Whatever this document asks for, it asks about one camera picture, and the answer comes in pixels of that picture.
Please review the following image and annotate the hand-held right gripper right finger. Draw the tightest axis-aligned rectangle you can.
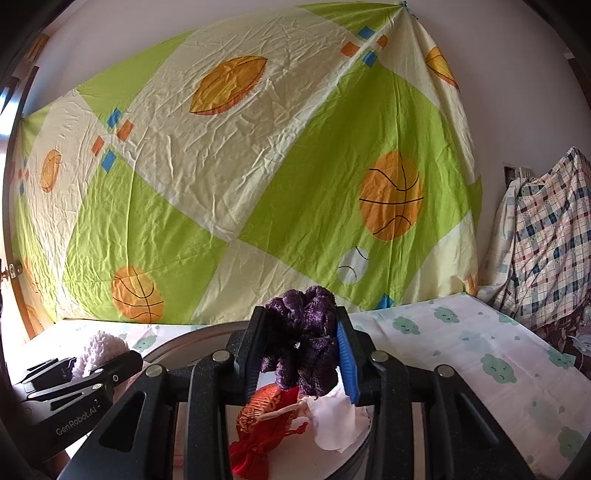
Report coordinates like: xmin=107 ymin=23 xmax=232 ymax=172
xmin=335 ymin=307 xmax=536 ymax=480

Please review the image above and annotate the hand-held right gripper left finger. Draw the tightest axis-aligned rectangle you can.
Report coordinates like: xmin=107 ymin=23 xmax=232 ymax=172
xmin=55 ymin=307 xmax=269 ymax=480

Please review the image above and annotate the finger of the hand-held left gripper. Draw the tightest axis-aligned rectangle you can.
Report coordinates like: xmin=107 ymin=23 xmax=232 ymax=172
xmin=25 ymin=351 xmax=144 ymax=403
xmin=11 ymin=356 xmax=78 ymax=393

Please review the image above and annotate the white fuzzy knit cloth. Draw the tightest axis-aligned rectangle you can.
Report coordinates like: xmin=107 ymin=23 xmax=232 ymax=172
xmin=74 ymin=331 xmax=130 ymax=377

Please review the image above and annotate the purple scrunchie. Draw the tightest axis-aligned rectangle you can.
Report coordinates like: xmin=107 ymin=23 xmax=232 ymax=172
xmin=259 ymin=285 xmax=342 ymax=397

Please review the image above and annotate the large metal basin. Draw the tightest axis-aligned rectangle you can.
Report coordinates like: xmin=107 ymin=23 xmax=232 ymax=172
xmin=141 ymin=320 xmax=375 ymax=480

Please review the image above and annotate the red drawstring pouch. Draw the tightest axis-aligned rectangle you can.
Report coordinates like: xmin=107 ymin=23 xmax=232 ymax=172
xmin=229 ymin=385 xmax=309 ymax=480

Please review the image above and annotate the wooden door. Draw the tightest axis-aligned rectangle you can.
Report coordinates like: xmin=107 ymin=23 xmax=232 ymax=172
xmin=0 ymin=65 xmax=40 ymax=342

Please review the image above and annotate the cloud printed white sheet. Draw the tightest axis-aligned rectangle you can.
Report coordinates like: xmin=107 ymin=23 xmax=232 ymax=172
xmin=28 ymin=292 xmax=591 ymax=480

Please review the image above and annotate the ball printed green sheet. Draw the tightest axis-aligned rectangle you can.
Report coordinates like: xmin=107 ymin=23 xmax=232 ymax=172
xmin=9 ymin=2 xmax=483 ymax=326

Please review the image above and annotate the plaid blanket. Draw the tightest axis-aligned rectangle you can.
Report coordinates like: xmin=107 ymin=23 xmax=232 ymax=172
xmin=478 ymin=147 xmax=591 ymax=342

